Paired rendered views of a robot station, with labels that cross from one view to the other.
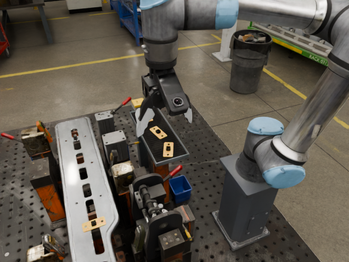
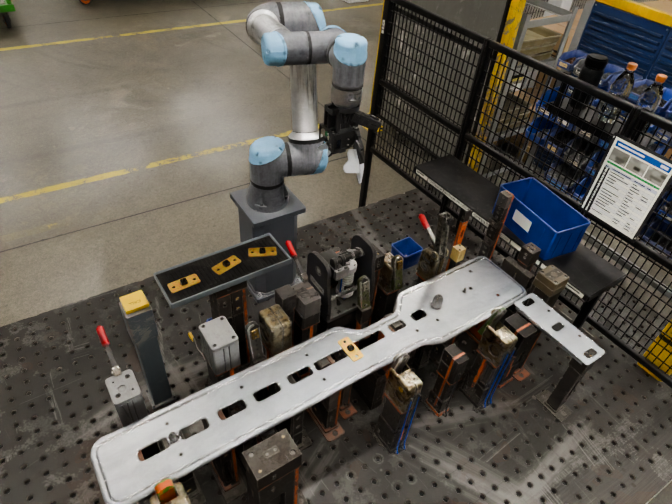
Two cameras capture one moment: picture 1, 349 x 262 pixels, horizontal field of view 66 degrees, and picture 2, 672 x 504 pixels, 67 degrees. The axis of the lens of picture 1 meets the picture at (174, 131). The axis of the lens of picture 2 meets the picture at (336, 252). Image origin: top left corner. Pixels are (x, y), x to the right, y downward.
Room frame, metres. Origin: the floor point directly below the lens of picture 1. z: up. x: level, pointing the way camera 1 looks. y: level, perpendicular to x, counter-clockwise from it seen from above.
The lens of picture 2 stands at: (0.86, 1.16, 2.19)
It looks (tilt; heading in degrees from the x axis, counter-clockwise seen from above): 42 degrees down; 256
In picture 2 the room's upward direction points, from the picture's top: 6 degrees clockwise
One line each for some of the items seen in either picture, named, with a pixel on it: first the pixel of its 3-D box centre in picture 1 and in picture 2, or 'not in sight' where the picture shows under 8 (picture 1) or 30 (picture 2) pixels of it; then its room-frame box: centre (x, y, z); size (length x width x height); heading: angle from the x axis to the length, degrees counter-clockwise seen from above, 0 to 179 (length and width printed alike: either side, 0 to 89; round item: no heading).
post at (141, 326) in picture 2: (142, 138); (149, 355); (1.14, 0.18, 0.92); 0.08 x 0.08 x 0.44; 23
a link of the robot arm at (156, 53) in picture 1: (159, 48); (347, 94); (0.58, 0.03, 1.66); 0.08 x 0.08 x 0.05
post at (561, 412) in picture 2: not in sight; (569, 381); (-0.16, 0.40, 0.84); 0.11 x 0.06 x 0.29; 113
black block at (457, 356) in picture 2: not in sight; (446, 381); (0.24, 0.35, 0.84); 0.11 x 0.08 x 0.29; 113
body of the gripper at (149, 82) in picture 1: (160, 80); (341, 125); (0.58, 0.03, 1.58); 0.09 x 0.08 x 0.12; 23
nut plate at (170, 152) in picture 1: (168, 148); (262, 250); (0.79, 0.02, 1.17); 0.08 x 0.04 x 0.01; 178
